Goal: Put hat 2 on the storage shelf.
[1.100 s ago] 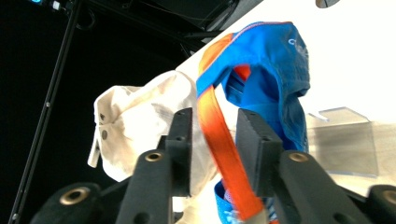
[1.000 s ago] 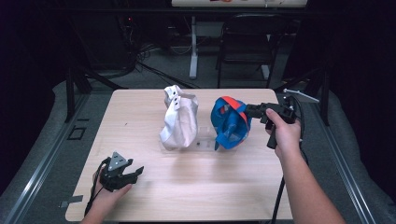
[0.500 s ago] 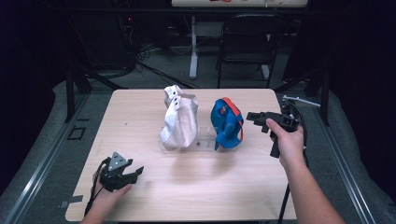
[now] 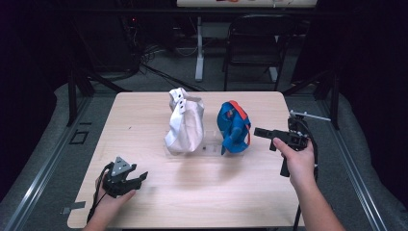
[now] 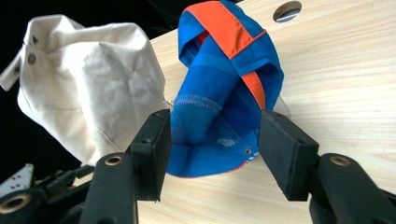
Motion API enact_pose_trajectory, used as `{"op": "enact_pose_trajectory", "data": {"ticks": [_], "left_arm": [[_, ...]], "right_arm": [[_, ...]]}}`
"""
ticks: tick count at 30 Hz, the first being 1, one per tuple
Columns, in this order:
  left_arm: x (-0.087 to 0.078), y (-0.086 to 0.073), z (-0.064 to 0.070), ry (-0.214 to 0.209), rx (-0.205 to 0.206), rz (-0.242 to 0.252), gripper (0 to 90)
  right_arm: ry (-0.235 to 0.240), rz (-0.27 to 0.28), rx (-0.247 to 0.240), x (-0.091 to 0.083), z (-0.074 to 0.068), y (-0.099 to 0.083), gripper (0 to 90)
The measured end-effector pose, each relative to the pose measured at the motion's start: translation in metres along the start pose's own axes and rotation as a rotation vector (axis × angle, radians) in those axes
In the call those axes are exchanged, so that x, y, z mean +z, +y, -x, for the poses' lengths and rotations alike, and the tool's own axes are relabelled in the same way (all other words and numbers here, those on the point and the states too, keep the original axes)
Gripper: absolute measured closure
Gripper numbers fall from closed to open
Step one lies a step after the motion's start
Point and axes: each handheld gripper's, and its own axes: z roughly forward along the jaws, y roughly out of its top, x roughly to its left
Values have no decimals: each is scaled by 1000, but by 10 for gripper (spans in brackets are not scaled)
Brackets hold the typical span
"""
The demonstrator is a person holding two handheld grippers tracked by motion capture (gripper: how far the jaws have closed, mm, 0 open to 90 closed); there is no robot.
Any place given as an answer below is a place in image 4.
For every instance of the black folding chair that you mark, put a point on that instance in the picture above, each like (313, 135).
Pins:
(256, 45)

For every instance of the grey tape strip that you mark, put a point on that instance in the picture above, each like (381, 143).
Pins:
(72, 208)

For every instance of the person's left hand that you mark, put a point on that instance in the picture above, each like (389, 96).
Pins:
(110, 207)

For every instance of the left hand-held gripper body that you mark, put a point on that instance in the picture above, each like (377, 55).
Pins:
(117, 184)

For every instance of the blue cap with orange trim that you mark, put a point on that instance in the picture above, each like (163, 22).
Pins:
(234, 128)

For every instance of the person's right hand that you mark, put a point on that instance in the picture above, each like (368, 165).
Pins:
(301, 166)

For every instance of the black metal stand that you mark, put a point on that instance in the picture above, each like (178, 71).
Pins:
(72, 96)
(335, 102)

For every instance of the white cap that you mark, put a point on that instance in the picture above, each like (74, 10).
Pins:
(187, 128)

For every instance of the aluminium floor rail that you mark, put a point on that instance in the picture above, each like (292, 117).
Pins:
(41, 173)
(349, 173)

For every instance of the dark equipment with red light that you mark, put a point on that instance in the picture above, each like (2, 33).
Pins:
(132, 20)

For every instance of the white desk leg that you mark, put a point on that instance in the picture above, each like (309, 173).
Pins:
(199, 64)
(273, 74)

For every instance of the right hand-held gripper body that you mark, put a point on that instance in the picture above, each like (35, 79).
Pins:
(298, 138)

